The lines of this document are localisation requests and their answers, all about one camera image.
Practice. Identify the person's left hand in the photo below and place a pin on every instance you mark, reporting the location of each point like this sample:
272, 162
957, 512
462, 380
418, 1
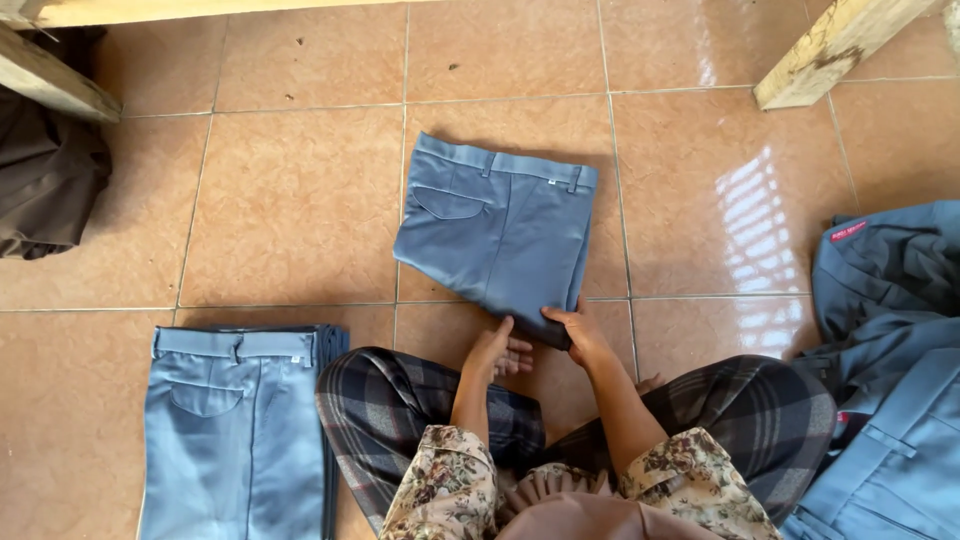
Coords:
491, 356

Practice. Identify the person's right hand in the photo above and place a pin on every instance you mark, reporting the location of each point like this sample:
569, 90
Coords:
585, 339

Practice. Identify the grey-blue trousers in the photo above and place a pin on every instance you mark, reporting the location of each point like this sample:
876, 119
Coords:
495, 225

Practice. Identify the person's foot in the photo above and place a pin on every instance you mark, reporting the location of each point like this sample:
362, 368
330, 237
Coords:
649, 385

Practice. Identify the floral blouse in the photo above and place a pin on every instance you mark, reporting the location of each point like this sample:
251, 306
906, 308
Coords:
450, 487

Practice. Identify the brown headscarf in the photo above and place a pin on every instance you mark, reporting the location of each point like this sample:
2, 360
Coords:
592, 517

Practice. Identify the plaid grey pants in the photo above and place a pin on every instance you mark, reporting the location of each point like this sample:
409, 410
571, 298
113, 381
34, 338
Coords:
750, 416

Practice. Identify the stack of folded blue trousers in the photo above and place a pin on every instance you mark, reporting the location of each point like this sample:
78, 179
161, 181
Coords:
232, 435

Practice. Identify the heap of unfolded blue trousers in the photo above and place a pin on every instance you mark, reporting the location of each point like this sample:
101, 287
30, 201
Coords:
889, 360

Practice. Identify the long pale wooden beam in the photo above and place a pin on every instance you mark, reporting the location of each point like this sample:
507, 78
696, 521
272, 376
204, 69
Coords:
187, 10

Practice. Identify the dark brown cloth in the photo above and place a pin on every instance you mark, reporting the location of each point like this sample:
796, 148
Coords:
45, 180

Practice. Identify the weathered wooden beam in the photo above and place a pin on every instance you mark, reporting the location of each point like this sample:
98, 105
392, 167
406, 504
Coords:
52, 79

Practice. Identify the pale wooden post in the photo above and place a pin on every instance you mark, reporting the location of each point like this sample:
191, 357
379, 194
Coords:
836, 49

